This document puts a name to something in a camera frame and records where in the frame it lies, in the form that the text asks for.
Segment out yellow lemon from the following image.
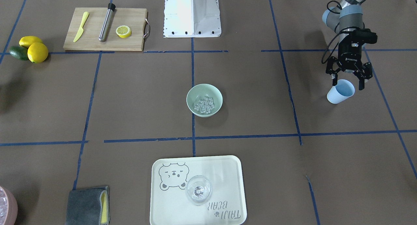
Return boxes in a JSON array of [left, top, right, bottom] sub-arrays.
[[27, 42, 49, 63], [19, 36, 43, 49]]

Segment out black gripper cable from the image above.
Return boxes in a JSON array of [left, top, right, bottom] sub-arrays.
[[321, 0, 351, 65]]

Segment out steel knife handle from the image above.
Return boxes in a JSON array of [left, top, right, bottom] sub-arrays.
[[98, 3, 116, 42]]

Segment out grey and yellow folded cloth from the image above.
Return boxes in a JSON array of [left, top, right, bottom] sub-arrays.
[[65, 186, 110, 225]]

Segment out green lime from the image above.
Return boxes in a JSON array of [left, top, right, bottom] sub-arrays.
[[9, 46, 29, 61]]

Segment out yellow plastic knife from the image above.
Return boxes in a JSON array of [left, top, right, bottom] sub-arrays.
[[73, 11, 89, 42]]

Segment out pink bowl of ice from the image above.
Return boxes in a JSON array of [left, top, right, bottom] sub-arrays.
[[0, 186, 18, 225]]

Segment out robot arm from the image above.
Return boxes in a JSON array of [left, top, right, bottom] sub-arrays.
[[321, 0, 378, 90]]

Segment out cream bear tray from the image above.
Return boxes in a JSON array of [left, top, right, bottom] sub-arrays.
[[150, 155, 247, 225]]

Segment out clear wine glass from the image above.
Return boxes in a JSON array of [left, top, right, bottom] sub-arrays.
[[186, 175, 212, 206]]

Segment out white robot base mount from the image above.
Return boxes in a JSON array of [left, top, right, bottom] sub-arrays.
[[163, 0, 222, 38]]

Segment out light blue plastic cup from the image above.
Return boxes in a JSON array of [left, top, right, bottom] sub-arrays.
[[326, 79, 355, 104]]

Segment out green bowl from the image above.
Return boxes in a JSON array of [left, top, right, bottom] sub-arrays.
[[186, 83, 223, 117]]

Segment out wooden cutting board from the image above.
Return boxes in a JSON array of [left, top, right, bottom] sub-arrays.
[[64, 7, 148, 51]]

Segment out ice cubes in green bowl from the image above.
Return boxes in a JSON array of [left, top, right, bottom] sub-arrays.
[[193, 96, 215, 115]]

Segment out half lemon slice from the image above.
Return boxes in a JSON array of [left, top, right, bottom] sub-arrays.
[[116, 25, 132, 39]]

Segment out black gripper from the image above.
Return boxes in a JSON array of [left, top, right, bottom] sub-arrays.
[[325, 29, 378, 90]]

